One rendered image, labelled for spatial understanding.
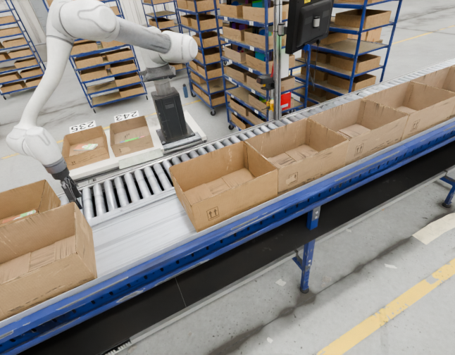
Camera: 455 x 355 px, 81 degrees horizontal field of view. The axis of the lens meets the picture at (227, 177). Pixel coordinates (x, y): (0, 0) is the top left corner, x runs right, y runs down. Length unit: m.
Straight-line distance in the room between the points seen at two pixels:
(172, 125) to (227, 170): 0.79
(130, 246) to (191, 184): 0.40
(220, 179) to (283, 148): 0.39
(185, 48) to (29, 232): 1.21
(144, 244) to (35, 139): 0.64
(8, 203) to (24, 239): 0.56
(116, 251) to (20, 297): 0.32
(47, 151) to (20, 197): 0.52
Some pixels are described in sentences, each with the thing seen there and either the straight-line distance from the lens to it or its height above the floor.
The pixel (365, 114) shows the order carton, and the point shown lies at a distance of 1.78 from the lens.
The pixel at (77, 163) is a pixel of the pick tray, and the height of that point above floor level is 0.78.
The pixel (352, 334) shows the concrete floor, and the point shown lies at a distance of 1.91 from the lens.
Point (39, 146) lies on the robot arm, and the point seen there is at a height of 1.21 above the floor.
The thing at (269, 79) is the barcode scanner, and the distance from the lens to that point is 2.04.
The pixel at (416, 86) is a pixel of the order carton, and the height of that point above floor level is 1.03.
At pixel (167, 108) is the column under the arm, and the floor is 0.99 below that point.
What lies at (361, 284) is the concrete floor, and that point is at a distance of 2.08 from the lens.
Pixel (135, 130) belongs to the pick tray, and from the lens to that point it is 2.34.
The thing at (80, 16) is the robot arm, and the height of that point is 1.63.
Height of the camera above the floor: 1.72
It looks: 38 degrees down
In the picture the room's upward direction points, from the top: 8 degrees counter-clockwise
